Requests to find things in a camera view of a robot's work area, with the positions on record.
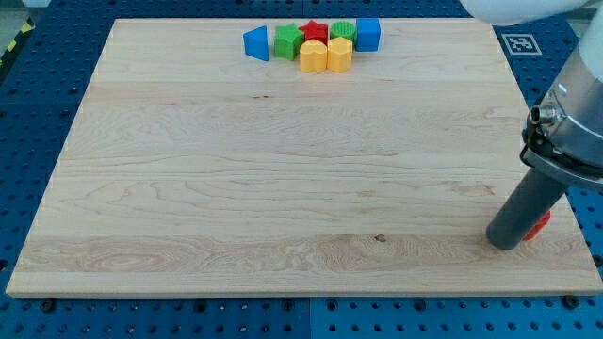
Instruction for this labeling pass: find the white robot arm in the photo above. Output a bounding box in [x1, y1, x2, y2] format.
[462, 0, 602, 191]

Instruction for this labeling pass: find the blue triangle block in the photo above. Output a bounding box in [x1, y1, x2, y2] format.
[242, 25, 269, 61]

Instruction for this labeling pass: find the wooden board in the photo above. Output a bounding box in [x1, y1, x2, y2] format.
[7, 19, 602, 298]

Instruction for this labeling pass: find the yellow heart block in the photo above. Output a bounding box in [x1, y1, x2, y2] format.
[300, 40, 328, 73]

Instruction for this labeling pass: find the yellow hexagon block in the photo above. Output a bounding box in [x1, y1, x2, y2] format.
[327, 37, 353, 73]

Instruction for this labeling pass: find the green star block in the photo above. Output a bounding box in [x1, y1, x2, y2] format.
[274, 24, 304, 61]

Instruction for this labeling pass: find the red star block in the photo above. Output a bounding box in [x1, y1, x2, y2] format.
[299, 20, 329, 44]

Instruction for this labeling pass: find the green round block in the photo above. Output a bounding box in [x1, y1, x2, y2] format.
[330, 21, 356, 43]

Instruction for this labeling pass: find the blue cube block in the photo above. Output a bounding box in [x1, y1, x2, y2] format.
[355, 18, 381, 52]

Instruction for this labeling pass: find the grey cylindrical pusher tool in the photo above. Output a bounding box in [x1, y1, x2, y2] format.
[486, 169, 568, 250]

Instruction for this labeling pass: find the red round block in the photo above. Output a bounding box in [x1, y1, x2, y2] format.
[523, 211, 551, 241]

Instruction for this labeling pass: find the white fiducial marker tag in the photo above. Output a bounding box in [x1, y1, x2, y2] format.
[501, 33, 542, 56]

